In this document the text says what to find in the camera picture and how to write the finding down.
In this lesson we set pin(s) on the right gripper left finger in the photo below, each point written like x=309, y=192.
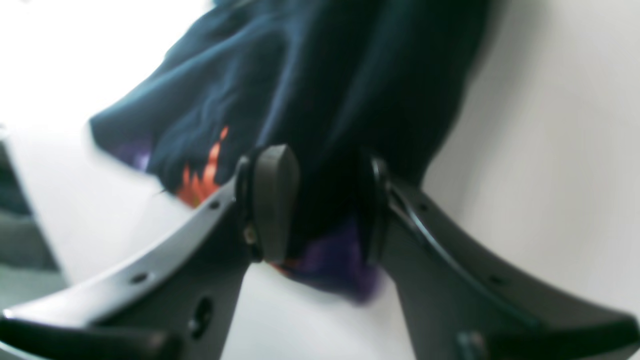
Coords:
x=176, y=300

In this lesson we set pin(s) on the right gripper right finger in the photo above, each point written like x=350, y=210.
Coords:
x=461, y=301

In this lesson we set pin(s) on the black graphic print T-shirt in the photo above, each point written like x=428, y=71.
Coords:
x=328, y=78

